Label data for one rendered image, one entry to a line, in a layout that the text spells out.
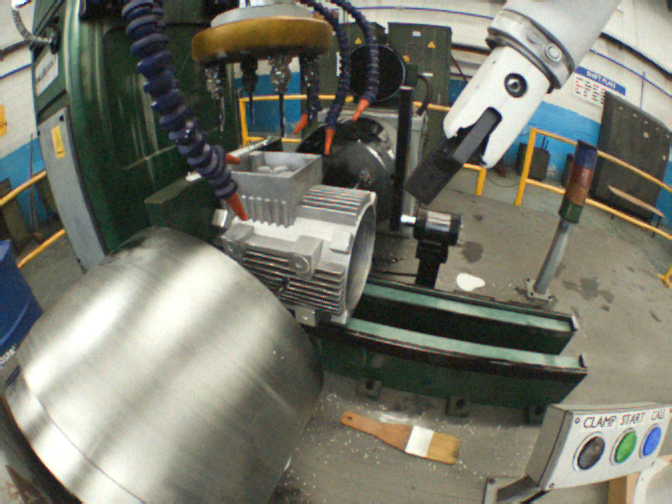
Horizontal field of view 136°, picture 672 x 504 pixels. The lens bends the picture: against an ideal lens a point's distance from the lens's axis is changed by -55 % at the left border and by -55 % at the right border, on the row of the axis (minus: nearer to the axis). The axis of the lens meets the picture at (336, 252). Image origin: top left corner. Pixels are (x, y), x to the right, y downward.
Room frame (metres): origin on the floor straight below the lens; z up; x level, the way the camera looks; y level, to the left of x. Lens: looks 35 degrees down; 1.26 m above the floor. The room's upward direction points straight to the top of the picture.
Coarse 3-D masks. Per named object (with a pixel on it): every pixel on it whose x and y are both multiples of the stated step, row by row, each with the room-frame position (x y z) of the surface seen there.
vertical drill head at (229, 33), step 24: (240, 0) 0.35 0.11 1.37; (264, 0) 0.35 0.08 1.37; (288, 0) 0.37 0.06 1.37; (216, 24) 0.35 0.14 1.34; (240, 24) 0.31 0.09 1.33; (264, 24) 0.31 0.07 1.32; (288, 24) 0.32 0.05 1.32; (312, 24) 0.34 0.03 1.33; (192, 48) 0.35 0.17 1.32; (216, 48) 0.31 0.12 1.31; (240, 48) 0.31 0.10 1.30; (264, 48) 0.32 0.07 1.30; (288, 48) 0.33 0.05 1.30; (312, 48) 0.35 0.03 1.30; (216, 72) 0.36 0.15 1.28; (288, 72) 0.34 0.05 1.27; (312, 72) 0.40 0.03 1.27; (216, 96) 0.37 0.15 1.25
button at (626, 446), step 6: (630, 432) 0.00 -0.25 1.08; (624, 438) 0.00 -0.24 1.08; (630, 438) -0.01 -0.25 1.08; (636, 438) -0.01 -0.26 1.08; (618, 444) 0.00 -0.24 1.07; (624, 444) -0.01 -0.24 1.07; (630, 444) -0.01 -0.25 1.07; (618, 450) -0.01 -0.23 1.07; (624, 450) -0.01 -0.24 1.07; (630, 450) -0.02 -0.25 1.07; (618, 456) -0.01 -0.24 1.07; (624, 456) -0.02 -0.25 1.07; (618, 462) -0.02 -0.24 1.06
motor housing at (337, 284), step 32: (320, 192) 0.37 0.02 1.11; (352, 192) 0.37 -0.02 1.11; (256, 224) 0.34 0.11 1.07; (320, 224) 0.32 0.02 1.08; (352, 224) 0.31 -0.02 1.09; (256, 256) 0.31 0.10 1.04; (352, 256) 0.41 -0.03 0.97; (288, 288) 0.29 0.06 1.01; (320, 288) 0.27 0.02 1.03; (352, 288) 0.36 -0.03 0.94
